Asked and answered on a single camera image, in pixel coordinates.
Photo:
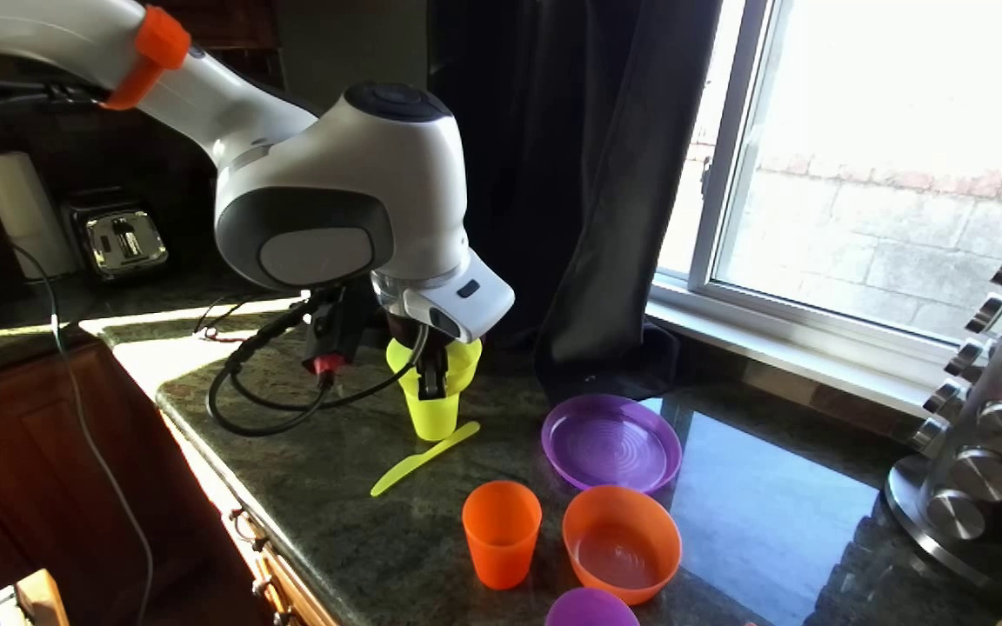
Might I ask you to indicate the yellow-green cup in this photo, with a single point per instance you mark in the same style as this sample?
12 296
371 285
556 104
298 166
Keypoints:
465 361

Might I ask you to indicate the white paper towel roll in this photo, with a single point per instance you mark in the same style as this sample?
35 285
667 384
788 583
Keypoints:
20 212

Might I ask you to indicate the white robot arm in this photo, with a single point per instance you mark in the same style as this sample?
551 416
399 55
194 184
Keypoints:
338 184

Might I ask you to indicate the yellow plastic knife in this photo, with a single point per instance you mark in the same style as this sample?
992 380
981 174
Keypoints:
420 465

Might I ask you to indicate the chrome toaster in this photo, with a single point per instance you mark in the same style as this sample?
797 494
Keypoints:
121 240

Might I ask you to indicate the black curtain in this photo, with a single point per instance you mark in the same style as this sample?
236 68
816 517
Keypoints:
572 174

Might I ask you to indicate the metal spice jar rack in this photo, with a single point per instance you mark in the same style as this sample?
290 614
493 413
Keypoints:
988 439

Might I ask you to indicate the purple plastic cup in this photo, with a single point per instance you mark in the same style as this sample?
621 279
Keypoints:
591 610

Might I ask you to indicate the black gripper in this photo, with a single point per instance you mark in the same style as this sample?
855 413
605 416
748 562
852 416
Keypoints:
410 329

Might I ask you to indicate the orange plastic bowl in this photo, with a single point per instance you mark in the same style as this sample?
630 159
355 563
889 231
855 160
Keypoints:
621 545

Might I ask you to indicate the orange plastic cup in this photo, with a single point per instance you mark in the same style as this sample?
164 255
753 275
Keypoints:
504 533

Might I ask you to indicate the white window frame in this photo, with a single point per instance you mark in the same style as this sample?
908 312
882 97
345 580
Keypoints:
827 209

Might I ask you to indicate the purple plastic plate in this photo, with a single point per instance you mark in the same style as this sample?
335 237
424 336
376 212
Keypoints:
609 444

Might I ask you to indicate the yellow plastic cup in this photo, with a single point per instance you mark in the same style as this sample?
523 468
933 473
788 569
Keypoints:
436 416

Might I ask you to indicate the brown wooden cabinet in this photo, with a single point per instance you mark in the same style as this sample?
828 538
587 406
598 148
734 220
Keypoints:
62 489

